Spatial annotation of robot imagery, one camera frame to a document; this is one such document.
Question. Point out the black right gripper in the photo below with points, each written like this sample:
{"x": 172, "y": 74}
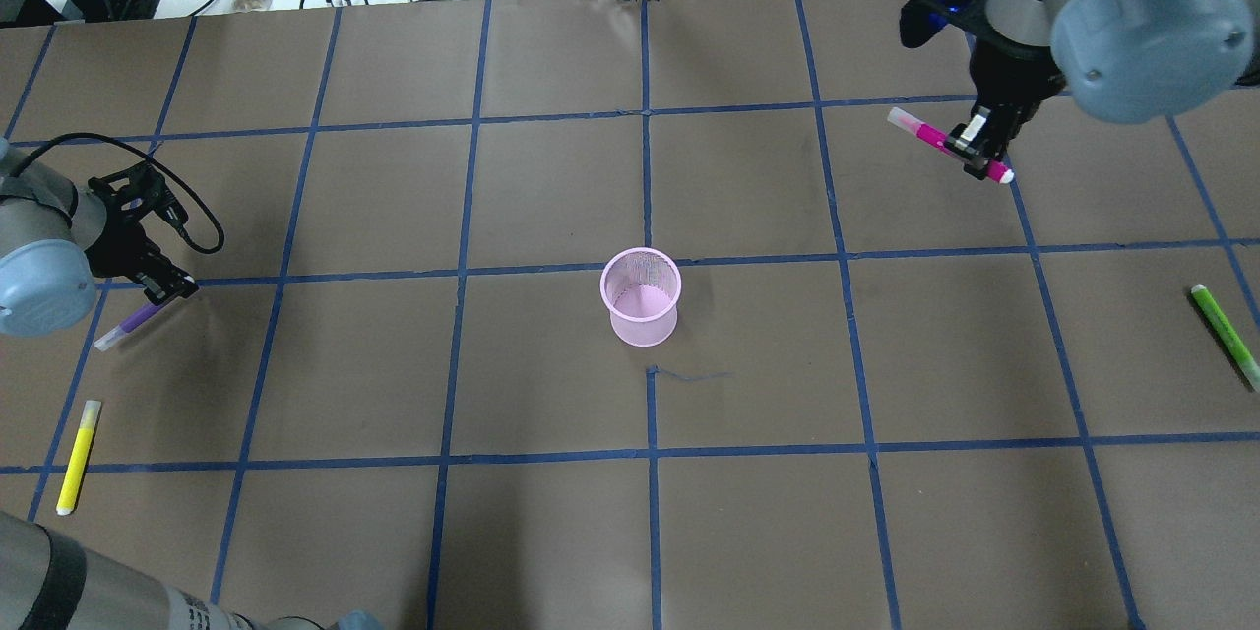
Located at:
{"x": 1006, "y": 76}

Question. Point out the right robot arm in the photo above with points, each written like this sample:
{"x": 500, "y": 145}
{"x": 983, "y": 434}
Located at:
{"x": 1123, "y": 61}

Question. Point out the green highlighter pen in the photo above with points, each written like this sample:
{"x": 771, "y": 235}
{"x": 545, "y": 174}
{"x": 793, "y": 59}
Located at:
{"x": 1228, "y": 336}

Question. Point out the thin black wire scrap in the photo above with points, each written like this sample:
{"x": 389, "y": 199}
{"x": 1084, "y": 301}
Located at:
{"x": 686, "y": 378}

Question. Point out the pink mesh cup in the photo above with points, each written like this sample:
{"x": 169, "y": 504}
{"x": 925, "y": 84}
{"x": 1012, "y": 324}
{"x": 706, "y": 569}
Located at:
{"x": 641, "y": 288}

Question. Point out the pink highlighter pen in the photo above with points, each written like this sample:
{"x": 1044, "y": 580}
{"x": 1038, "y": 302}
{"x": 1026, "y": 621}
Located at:
{"x": 958, "y": 145}

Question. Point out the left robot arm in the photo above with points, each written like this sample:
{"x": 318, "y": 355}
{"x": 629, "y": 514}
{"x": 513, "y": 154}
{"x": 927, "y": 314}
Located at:
{"x": 59, "y": 237}

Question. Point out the yellow highlighter pen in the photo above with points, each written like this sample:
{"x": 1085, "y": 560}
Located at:
{"x": 78, "y": 463}

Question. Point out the purple highlighter pen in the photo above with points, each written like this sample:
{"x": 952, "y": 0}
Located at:
{"x": 128, "y": 326}

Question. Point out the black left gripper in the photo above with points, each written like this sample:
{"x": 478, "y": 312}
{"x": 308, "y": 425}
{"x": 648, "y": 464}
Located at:
{"x": 120, "y": 242}

